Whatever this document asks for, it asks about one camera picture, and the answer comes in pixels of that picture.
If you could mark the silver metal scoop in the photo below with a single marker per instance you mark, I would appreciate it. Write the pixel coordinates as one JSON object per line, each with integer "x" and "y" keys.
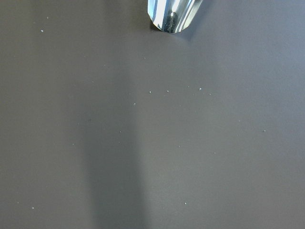
{"x": 172, "y": 16}

